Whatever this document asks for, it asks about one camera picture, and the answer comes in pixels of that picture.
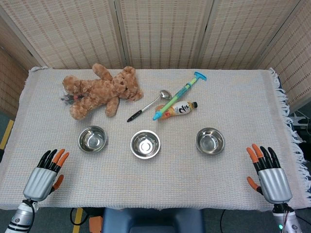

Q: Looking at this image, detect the beige folding screen panel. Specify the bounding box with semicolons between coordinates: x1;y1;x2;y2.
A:
0;14;39;117
0;0;126;70
255;0;311;113
115;0;214;70
196;0;306;70

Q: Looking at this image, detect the left robot hand silver orange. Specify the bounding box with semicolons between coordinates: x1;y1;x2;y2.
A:
22;148;70;202

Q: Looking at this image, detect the orange drink bottle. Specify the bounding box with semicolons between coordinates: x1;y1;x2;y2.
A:
155;101;198;119

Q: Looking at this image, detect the metal spoon black handle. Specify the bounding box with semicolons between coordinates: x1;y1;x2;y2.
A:
126;89;173;123

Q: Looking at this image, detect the orange box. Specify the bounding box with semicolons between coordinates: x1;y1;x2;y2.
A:
88;215;103;233

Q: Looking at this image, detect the black floor cable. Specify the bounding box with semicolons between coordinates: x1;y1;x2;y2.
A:
69;208;79;226
219;210;227;233

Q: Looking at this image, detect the white woven tablecloth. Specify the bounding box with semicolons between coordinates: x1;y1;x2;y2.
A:
0;67;311;211

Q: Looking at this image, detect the green blue toy syringe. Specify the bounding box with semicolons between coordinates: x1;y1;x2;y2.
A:
152;71;208;121

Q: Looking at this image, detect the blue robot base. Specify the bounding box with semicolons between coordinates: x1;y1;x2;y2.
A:
102;208;205;233

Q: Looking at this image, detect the brown teddy bear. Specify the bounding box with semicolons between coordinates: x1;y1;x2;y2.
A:
62;63;144;121

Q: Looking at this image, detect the white power strip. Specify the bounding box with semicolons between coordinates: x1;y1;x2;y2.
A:
291;110;311;132

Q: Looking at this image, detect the stainless steel bowl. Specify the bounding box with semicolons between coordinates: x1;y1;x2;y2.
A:
130;130;161;160
78;125;107;154
195;127;225;155

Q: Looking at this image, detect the right robot hand silver orange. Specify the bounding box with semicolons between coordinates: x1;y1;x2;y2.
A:
246;143;293;204

